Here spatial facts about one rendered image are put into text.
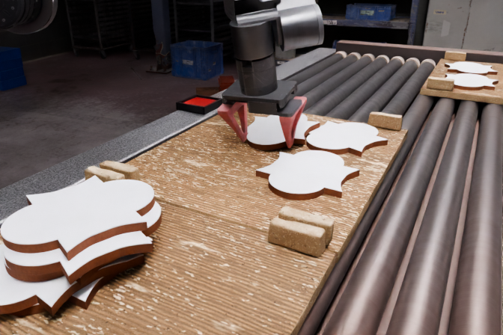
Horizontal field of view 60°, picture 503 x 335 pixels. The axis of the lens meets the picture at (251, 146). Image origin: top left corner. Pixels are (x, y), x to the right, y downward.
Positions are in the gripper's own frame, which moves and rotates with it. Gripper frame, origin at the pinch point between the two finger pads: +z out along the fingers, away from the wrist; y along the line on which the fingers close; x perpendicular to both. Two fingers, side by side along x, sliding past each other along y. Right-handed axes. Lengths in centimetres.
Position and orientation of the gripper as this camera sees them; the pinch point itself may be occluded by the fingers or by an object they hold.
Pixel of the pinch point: (266, 138)
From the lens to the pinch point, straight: 70.7
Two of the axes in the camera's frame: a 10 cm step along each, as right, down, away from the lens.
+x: -4.3, 5.3, -7.3
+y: -8.9, -1.2, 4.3
